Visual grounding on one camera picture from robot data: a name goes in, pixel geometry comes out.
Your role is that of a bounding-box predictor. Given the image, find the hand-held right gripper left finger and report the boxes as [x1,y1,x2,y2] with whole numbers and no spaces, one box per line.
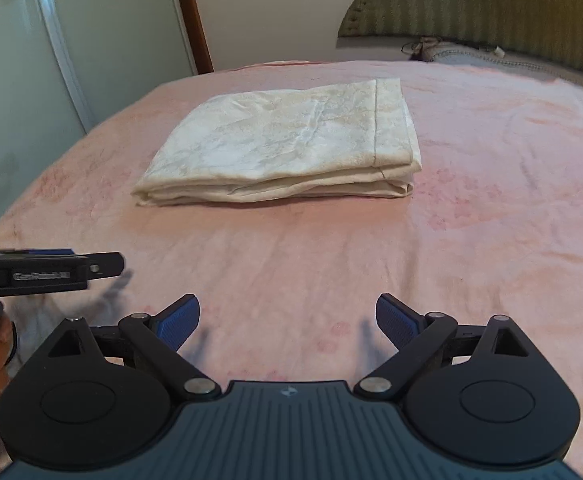
[47,294,222,402]

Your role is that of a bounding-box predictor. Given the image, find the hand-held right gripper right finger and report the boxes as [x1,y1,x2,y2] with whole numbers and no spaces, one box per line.
[354,293,530,402]

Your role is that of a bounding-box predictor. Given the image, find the cream pants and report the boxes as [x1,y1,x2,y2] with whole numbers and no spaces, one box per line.
[131,78,423,207]

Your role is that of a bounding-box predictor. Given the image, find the pink blanket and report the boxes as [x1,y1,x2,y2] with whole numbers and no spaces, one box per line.
[0,60,583,466]

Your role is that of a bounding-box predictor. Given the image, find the flower print wardrobe door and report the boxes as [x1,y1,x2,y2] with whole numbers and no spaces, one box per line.
[0,0,198,243]

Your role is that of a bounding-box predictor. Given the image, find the blue denim cloth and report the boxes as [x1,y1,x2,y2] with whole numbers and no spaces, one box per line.
[401,35,583,87]

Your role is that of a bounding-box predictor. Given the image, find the green striped headboard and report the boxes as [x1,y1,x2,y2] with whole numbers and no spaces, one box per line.
[338,0,583,83]

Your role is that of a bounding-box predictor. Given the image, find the brown wooden wardrobe frame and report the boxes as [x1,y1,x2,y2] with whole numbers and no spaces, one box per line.
[170,0,216,74]

